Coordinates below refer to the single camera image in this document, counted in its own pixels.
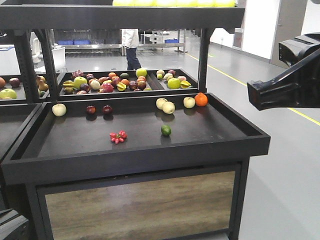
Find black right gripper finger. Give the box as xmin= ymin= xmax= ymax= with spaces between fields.
xmin=247 ymin=50 xmax=320 ymax=111
xmin=278 ymin=32 xmax=320 ymax=67

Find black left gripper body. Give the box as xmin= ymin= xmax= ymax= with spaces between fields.
xmin=0 ymin=208 xmax=30 ymax=240

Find yellow star fruit right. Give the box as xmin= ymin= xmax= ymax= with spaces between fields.
xmin=180 ymin=80 xmax=192 ymax=89

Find yellow star fruit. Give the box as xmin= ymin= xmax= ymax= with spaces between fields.
xmin=62 ymin=80 xmax=75 ymax=89
xmin=180 ymin=80 xmax=192 ymax=89
xmin=116 ymin=82 xmax=127 ymax=92

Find black fruit display stand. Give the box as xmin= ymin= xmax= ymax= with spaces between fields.
xmin=0 ymin=3 xmax=270 ymax=240

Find yellow star fruit left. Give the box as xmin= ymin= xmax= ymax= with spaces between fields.
xmin=62 ymin=80 xmax=75 ymax=89

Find red dragon fruit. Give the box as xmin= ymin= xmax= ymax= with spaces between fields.
xmin=71 ymin=70 xmax=85 ymax=79

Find yellow star fruit centre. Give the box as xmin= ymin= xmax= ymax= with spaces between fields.
xmin=116 ymin=82 xmax=127 ymax=92

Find orange tangerine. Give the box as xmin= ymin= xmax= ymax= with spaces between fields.
xmin=194 ymin=92 xmax=208 ymax=107

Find pale pear right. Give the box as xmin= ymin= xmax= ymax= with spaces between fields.
xmin=183 ymin=97 xmax=196 ymax=109

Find pale pear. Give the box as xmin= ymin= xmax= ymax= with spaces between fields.
xmin=183 ymin=97 xmax=196 ymax=109
xmin=155 ymin=98 xmax=168 ymax=110
xmin=51 ymin=103 xmax=67 ymax=117
xmin=162 ymin=101 xmax=175 ymax=114

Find large green apple right tray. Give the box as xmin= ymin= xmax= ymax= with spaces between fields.
xmin=167 ymin=77 xmax=181 ymax=90

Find large green apple tray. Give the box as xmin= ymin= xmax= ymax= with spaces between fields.
xmin=167 ymin=77 xmax=181 ymax=90
xmin=73 ymin=76 xmax=88 ymax=89

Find pale pear far left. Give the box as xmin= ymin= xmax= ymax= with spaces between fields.
xmin=51 ymin=103 xmax=67 ymax=117

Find pale pear centre front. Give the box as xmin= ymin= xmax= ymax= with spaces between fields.
xmin=162 ymin=101 xmax=175 ymax=114

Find red cherry tomato bunch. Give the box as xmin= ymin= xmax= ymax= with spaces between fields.
xmin=109 ymin=130 xmax=128 ymax=144

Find pale pear centre back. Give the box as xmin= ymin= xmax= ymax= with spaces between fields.
xmin=155 ymin=98 xmax=168 ymax=110

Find dark red apple left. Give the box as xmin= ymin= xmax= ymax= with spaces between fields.
xmin=86 ymin=105 xmax=96 ymax=115

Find dark red apple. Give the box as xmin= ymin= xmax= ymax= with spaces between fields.
xmin=102 ymin=105 xmax=113 ymax=115
xmin=86 ymin=105 xmax=96 ymax=115

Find green lime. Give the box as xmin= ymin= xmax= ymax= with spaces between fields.
xmin=161 ymin=124 xmax=172 ymax=137

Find dark red apple right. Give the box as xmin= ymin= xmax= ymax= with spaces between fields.
xmin=102 ymin=105 xmax=113 ymax=115

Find yellow green pomelo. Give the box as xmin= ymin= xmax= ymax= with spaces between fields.
xmin=135 ymin=67 xmax=148 ymax=78

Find large green apple left tray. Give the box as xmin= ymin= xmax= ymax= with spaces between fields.
xmin=73 ymin=76 xmax=88 ymax=89

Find large red apple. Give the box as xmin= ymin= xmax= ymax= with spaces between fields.
xmin=101 ymin=82 xmax=114 ymax=93

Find green avocado back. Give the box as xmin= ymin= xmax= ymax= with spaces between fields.
xmin=120 ymin=72 xmax=129 ymax=79

